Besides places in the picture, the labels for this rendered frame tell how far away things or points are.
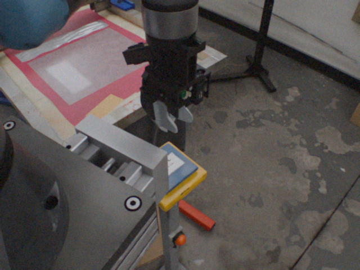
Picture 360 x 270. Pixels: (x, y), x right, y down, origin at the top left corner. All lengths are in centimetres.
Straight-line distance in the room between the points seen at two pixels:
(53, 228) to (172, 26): 27
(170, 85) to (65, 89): 55
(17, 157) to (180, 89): 25
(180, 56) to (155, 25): 5
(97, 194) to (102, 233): 4
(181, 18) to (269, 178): 160
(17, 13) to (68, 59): 81
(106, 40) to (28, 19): 88
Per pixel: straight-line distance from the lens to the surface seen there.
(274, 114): 230
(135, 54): 50
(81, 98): 90
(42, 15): 27
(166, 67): 45
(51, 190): 28
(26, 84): 102
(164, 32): 40
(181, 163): 67
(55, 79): 100
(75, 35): 121
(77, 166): 33
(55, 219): 27
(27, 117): 84
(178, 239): 91
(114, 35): 117
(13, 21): 28
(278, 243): 171
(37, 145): 36
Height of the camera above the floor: 151
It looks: 47 degrees down
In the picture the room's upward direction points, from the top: straight up
